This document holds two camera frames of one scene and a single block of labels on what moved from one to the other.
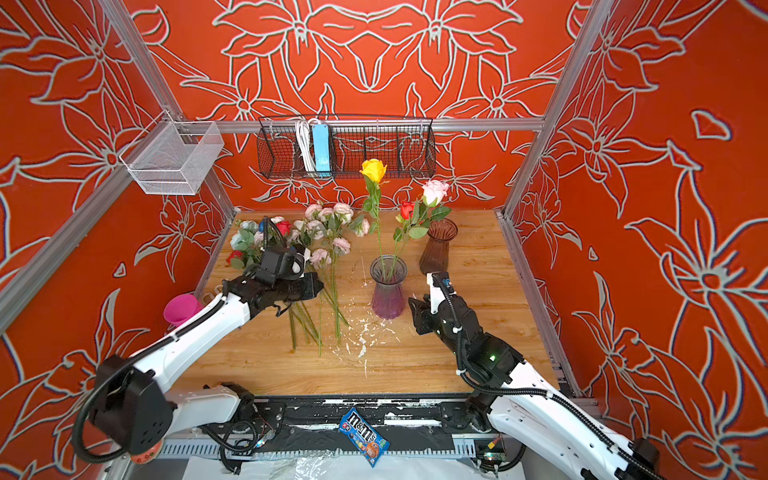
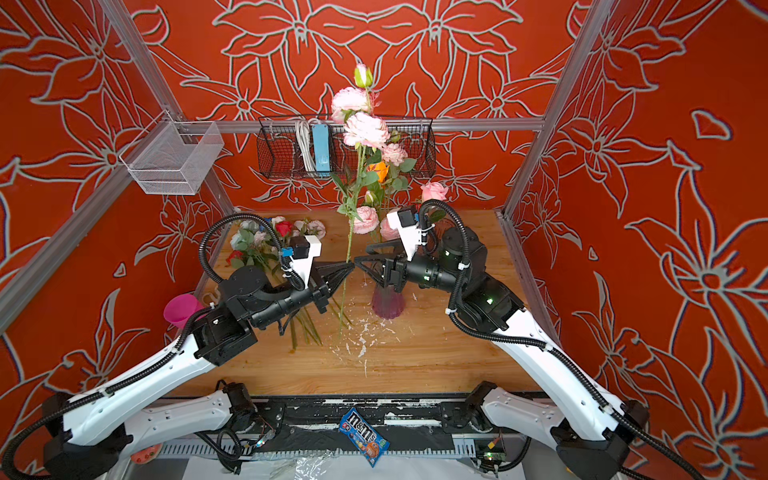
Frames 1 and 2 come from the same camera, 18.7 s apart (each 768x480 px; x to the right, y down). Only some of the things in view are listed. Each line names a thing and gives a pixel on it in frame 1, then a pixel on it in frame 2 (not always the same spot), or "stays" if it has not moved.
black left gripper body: x=297 y=288 → x=292 y=304
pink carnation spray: x=324 y=242 → x=365 y=219
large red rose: x=284 y=227 stays
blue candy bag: x=353 y=426 stays
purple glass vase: x=388 y=273 stays
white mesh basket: x=173 y=157 stays
